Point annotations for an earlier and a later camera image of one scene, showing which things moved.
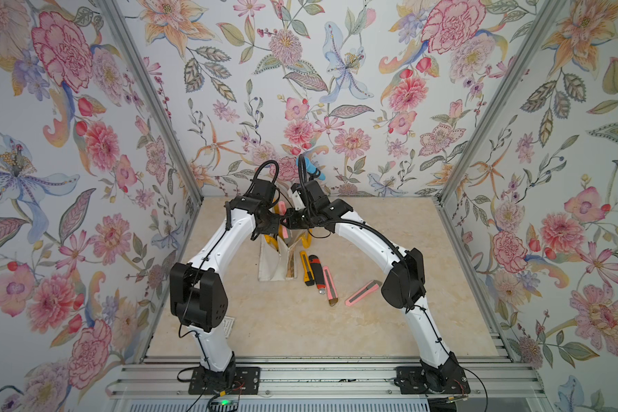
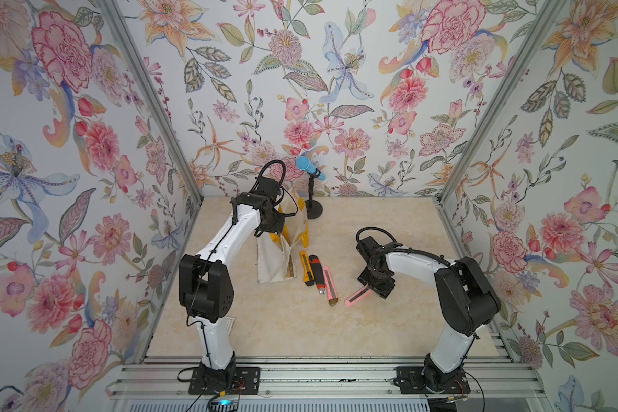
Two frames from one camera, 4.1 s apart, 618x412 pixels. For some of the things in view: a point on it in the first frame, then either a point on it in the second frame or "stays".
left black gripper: [275, 226] stays
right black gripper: [291, 219] -> [380, 289]
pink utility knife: [363, 293] stays
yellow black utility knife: [309, 278] stays
